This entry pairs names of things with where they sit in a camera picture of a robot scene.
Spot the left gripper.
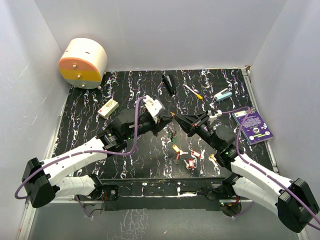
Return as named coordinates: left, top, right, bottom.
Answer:
left=124, top=114, right=173, bottom=141

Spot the yellow tag far right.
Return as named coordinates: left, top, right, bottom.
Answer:
left=209, top=154, right=217, bottom=162

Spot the black stapler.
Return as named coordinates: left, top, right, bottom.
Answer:
left=162, top=74, right=177, bottom=96

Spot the red narrow key tag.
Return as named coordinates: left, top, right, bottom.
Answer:
left=176, top=151, right=188, bottom=160

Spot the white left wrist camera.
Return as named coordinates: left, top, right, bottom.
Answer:
left=143, top=95, right=166, bottom=124

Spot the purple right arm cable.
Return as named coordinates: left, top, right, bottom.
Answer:
left=221, top=106, right=320, bottom=231

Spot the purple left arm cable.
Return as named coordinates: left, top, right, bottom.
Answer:
left=14, top=96, right=148, bottom=218

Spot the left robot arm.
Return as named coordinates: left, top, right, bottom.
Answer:
left=21, top=109, right=173, bottom=208

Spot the large metal keyring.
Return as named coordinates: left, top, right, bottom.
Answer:
left=167, top=122, right=177, bottom=138

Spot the white pen yellow cap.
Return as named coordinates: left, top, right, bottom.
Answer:
left=183, top=84, right=203, bottom=100

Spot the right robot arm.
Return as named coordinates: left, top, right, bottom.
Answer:
left=174, top=111, right=320, bottom=233

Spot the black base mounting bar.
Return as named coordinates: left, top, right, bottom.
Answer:
left=72, top=176, right=253, bottom=212

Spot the purple booklet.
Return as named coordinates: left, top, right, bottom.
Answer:
left=241, top=107, right=274, bottom=146

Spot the aluminium rail frame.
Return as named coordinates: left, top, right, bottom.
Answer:
left=17, top=181, right=310, bottom=240

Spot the round drawer box pink yellow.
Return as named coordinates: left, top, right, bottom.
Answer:
left=58, top=37, right=108, bottom=90

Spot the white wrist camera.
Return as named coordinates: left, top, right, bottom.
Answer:
left=143, top=95, right=166, bottom=124
left=207, top=109, right=222, bottom=124

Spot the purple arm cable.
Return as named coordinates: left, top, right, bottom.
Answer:
left=221, top=106, right=320, bottom=231
left=14, top=96, right=148, bottom=218

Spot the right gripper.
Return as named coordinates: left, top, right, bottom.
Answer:
left=174, top=112, right=220, bottom=151

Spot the small beige cardboard box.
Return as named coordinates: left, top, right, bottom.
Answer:
left=97, top=99, right=119, bottom=119

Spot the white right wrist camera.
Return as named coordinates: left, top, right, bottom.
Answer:
left=207, top=109, right=222, bottom=124

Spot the red tag lower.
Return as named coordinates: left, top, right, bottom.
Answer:
left=184, top=158, right=195, bottom=170

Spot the red tag right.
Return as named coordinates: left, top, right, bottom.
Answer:
left=191, top=151, right=203, bottom=159

